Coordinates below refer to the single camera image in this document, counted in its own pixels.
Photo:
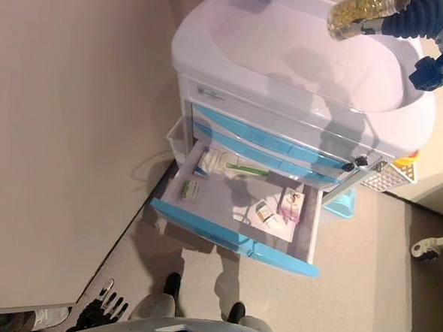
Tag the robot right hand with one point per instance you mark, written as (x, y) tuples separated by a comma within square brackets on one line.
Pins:
[(418, 16)]

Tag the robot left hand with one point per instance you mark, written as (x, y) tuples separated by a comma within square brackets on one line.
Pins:
[(99, 313)]

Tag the clear bottle of yellow pills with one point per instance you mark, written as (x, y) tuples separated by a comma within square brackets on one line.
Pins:
[(351, 16)]

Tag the white drawer with blue front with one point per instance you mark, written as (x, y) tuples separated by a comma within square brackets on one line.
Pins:
[(245, 148), (219, 199), (246, 129)]

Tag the white blue medicine box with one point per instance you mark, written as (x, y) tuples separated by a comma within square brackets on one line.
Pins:
[(206, 165)]

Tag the white sneaker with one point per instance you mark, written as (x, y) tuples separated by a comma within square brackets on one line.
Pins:
[(52, 315)]

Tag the silver robot left leg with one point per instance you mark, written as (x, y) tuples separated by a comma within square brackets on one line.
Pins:
[(153, 305)]

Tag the dark trouser leg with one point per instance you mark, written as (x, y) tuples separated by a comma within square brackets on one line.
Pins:
[(1, 322)]

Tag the white medical cart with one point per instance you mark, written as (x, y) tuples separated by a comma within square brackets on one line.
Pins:
[(288, 57)]

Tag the yellow container with red lid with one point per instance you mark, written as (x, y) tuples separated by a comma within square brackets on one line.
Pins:
[(408, 158)]

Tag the small green white box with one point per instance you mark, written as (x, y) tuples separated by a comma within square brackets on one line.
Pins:
[(190, 190)]

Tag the black cart keys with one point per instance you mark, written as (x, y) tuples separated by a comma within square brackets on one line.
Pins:
[(359, 161)]

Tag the white lattice basket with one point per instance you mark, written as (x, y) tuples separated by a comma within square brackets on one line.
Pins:
[(386, 178)]

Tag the white cart side bin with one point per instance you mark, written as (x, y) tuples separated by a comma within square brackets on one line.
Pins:
[(176, 140)]

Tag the white box with yellow print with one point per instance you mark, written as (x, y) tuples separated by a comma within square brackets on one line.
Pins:
[(264, 212)]

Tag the flat white packet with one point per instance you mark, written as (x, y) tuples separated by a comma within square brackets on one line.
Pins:
[(277, 231)]

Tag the clear tubing packet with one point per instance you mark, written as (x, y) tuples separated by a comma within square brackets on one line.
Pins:
[(229, 158)]

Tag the blue lidded waste bin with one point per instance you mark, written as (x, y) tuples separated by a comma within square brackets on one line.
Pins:
[(341, 203)]

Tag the green striped long packet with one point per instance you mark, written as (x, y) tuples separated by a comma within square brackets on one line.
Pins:
[(251, 171)]

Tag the white box with red print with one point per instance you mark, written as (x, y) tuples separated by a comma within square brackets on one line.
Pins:
[(292, 204)]

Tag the white rack caster wheel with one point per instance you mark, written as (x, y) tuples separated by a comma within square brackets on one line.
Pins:
[(423, 250)]

